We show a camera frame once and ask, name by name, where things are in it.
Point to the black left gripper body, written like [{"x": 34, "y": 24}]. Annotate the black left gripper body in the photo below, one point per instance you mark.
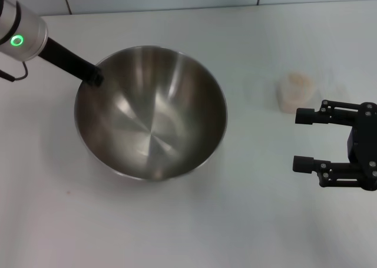
[{"x": 67, "y": 59}]

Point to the clear plastic measuring cup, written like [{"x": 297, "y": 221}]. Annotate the clear plastic measuring cup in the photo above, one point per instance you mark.
[{"x": 290, "y": 103}]

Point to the stainless steel mixing bowl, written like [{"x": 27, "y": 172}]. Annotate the stainless steel mixing bowl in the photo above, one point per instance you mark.
[{"x": 153, "y": 117}]

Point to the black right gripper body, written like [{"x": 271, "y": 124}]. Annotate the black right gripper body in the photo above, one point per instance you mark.
[{"x": 363, "y": 144}]

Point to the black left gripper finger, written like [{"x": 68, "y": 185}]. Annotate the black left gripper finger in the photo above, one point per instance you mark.
[{"x": 95, "y": 76}]

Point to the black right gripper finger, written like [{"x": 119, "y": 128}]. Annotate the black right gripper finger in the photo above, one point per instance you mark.
[
  {"x": 304, "y": 116},
  {"x": 303, "y": 163}
]

